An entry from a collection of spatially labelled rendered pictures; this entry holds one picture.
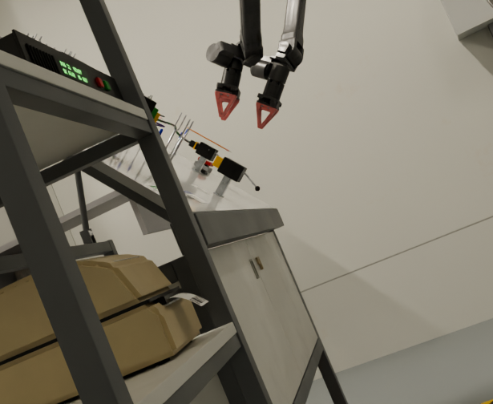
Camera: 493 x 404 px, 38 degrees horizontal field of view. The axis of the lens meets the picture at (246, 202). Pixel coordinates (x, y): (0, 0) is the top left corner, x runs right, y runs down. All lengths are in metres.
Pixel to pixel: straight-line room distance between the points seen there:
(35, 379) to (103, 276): 0.18
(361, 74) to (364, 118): 0.22
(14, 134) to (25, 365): 0.44
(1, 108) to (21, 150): 0.04
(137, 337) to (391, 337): 2.85
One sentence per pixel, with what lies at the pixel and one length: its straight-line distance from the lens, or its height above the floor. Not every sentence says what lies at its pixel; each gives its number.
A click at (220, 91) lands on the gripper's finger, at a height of 1.24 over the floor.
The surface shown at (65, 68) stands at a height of 1.10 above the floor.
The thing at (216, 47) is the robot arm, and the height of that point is 1.36.
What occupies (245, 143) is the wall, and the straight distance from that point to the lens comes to 3.84.
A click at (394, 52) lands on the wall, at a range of 3.71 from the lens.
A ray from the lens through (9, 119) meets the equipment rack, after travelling 0.75.
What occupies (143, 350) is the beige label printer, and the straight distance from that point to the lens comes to 1.02.
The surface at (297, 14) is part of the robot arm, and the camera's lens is 2.33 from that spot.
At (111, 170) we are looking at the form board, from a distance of 1.36.
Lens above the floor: 0.75
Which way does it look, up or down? 4 degrees up
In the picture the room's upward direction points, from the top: 23 degrees counter-clockwise
